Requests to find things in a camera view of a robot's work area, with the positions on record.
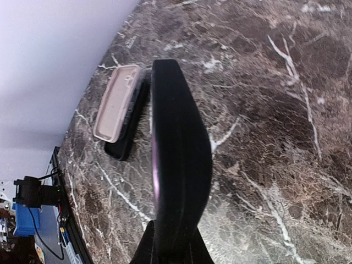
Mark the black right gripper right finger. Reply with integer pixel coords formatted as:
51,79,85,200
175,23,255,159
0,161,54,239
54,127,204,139
188,228,214,264

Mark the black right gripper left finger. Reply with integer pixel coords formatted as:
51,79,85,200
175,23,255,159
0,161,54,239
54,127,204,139
129,221,158,264

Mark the black phone case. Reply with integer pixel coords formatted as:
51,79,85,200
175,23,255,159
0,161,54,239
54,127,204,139
151,59,212,263

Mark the pink phone case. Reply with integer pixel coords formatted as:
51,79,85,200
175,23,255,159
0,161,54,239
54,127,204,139
93,64,143,143

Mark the blue box beside table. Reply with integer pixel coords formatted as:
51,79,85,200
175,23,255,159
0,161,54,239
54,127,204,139
13,203,40,237

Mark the black front rail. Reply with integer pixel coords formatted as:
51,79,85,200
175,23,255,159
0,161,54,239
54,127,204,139
49,146,93,263

